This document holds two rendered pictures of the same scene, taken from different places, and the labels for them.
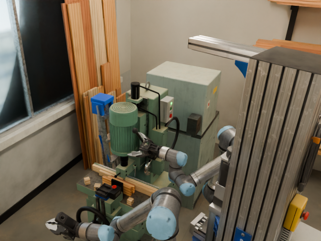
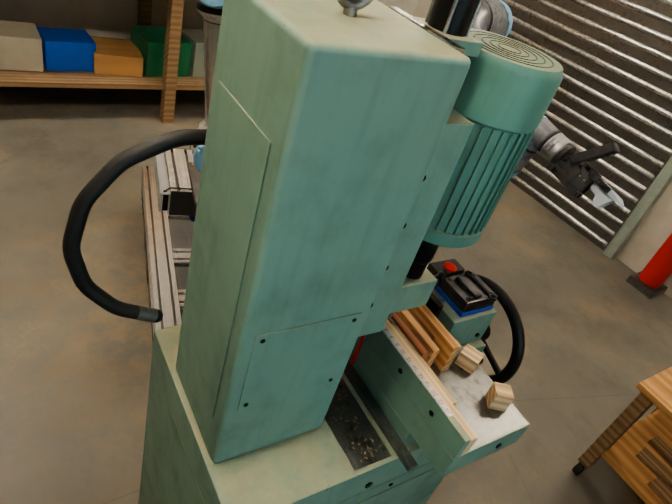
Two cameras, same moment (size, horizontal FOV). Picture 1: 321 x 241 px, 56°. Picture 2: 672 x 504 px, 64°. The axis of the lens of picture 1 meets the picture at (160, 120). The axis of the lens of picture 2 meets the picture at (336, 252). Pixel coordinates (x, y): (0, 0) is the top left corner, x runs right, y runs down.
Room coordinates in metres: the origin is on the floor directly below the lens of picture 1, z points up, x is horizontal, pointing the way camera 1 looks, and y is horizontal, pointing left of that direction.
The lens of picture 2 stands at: (2.52, 0.41, 1.66)
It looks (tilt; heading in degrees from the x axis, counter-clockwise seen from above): 35 degrees down; 202
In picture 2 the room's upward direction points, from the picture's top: 18 degrees clockwise
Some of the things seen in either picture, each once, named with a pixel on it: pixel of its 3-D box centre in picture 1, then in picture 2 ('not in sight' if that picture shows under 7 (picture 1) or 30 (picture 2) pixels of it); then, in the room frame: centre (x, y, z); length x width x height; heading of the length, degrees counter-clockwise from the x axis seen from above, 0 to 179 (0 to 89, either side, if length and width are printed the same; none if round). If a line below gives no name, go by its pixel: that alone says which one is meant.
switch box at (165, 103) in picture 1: (166, 109); not in sight; (1.90, -0.04, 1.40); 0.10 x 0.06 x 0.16; 153
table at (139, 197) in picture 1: (116, 196); (414, 330); (1.58, 0.28, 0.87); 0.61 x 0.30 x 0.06; 63
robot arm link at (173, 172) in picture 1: (176, 173); not in sight; (1.39, -0.11, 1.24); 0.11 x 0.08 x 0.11; 24
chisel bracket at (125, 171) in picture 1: (126, 168); (393, 289); (1.70, 0.22, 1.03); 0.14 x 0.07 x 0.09; 153
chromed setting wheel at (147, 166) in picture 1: (149, 167); not in sight; (1.74, 0.06, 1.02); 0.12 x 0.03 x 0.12; 153
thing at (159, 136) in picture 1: (159, 137); not in sight; (1.80, 0.00, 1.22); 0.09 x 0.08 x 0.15; 153
